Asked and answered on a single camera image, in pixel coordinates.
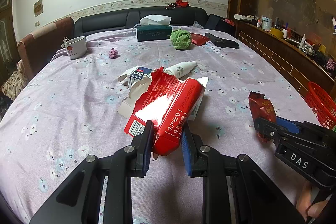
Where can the light blue jar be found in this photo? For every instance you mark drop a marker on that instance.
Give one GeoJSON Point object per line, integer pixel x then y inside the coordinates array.
{"type": "Point", "coordinates": [267, 23]}

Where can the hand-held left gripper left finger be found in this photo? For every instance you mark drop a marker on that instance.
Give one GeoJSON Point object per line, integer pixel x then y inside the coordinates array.
{"type": "Point", "coordinates": [145, 150]}

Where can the red pouch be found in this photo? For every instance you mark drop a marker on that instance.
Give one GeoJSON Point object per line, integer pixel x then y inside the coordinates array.
{"type": "Point", "coordinates": [199, 39]}

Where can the clear plastic bag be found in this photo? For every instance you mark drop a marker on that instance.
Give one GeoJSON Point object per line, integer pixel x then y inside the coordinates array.
{"type": "Point", "coordinates": [198, 24]}

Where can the torn red carton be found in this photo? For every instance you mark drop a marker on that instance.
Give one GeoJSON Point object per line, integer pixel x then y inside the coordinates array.
{"type": "Point", "coordinates": [170, 111]}

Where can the dark green tissue box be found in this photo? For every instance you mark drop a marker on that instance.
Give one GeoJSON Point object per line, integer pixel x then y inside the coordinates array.
{"type": "Point", "coordinates": [153, 32]}

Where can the red plastic basket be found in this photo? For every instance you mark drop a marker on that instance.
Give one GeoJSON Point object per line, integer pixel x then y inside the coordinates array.
{"type": "Point", "coordinates": [321, 106]}

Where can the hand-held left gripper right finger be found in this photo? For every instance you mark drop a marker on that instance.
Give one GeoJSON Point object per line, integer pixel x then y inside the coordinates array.
{"type": "Point", "coordinates": [187, 154]}

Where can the black bag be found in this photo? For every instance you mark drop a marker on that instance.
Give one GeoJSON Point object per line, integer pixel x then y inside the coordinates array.
{"type": "Point", "coordinates": [218, 24]}

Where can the dark red snack packet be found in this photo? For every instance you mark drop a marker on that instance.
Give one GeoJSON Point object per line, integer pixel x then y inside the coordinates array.
{"type": "Point", "coordinates": [262, 108]}

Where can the green cloth ball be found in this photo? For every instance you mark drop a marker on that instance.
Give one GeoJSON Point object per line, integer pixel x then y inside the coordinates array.
{"type": "Point", "coordinates": [180, 39]}

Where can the small blue white box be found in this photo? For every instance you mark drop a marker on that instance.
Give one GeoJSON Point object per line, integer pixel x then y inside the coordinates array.
{"type": "Point", "coordinates": [139, 74]}

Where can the person's right hand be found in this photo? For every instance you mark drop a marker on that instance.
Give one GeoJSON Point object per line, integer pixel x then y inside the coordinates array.
{"type": "Point", "coordinates": [305, 203]}

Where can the red cloth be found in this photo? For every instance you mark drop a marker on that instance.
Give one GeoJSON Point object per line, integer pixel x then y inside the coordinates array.
{"type": "Point", "coordinates": [182, 3]}

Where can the black sofa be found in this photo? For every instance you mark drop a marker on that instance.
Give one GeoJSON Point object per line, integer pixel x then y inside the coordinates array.
{"type": "Point", "coordinates": [110, 23]}

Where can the purple crumpled paper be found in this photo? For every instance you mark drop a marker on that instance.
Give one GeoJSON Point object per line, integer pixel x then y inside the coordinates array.
{"type": "Point", "coordinates": [113, 53]}

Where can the brown armchair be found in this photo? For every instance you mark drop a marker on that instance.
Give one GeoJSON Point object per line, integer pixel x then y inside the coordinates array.
{"type": "Point", "coordinates": [39, 51]}

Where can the small framed wall picture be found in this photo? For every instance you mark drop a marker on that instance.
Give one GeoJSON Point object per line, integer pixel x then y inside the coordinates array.
{"type": "Point", "coordinates": [38, 7]}

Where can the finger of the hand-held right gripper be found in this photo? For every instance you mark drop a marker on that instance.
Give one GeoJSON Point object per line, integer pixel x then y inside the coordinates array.
{"type": "Point", "coordinates": [288, 125]}
{"type": "Point", "coordinates": [267, 128]}

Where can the white plastic bottle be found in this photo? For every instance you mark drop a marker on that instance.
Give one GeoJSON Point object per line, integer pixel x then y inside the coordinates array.
{"type": "Point", "coordinates": [179, 69]}

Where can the white mug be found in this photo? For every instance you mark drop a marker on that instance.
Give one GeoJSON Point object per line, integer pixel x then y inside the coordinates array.
{"type": "Point", "coordinates": [76, 48]}

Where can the black device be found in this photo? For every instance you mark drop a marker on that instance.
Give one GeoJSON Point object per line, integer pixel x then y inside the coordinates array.
{"type": "Point", "coordinates": [223, 42]}

